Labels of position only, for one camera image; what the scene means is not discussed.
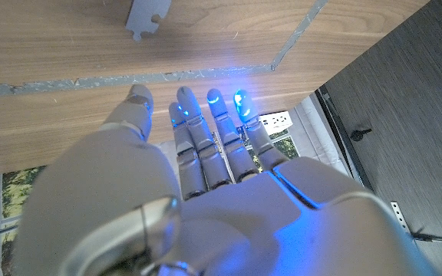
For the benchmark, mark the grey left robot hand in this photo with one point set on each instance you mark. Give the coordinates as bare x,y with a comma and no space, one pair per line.
225,222

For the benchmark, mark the small puzzle piece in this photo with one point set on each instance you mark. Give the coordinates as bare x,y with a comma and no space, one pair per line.
144,15

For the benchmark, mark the white power strip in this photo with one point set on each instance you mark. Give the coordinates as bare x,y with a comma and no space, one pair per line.
278,120

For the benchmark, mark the grey tape outline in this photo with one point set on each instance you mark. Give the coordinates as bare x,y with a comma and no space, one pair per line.
129,79

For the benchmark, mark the perforated metal bracket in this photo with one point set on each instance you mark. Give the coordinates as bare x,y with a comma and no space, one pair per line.
400,216

